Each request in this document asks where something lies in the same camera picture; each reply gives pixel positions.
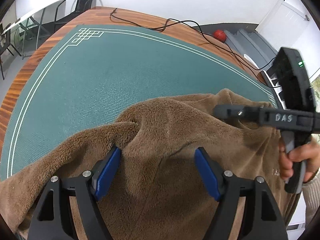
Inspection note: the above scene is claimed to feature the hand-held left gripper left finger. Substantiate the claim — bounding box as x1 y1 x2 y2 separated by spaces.
27 146 122 240

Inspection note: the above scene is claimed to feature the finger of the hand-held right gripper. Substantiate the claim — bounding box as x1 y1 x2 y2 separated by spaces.
214 104 262 126

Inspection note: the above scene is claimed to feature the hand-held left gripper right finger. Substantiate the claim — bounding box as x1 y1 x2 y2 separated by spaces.
194 147 288 240

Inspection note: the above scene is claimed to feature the brown fleece garment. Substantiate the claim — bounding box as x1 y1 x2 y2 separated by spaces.
0 88 304 240

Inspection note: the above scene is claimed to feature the person's right forearm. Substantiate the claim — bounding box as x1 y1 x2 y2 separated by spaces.
301 172 320 230

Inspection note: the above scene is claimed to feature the person's right hand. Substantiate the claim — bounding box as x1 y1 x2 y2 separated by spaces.
279 137 320 183

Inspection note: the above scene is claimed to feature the white power strip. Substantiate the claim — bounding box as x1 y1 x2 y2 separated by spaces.
260 69 284 100

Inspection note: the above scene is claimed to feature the grey low platform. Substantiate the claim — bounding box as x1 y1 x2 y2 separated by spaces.
192 22 279 67

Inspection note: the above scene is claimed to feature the white door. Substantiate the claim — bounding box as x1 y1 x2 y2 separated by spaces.
255 0 320 80

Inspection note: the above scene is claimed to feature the red ball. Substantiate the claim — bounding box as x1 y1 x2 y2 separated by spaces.
213 30 227 42

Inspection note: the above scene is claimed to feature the green table mat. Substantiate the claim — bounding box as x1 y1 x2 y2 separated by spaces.
1 24 278 183

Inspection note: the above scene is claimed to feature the black metal chair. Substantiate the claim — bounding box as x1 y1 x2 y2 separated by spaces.
0 22 25 80

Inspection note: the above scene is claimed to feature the black wicker chair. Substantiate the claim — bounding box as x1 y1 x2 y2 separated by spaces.
54 0 97 29

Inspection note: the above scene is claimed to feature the glass top table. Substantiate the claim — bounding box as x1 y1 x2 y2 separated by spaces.
0 1 66 60

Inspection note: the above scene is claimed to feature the black cable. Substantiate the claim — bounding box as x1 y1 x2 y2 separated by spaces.
109 8 277 71

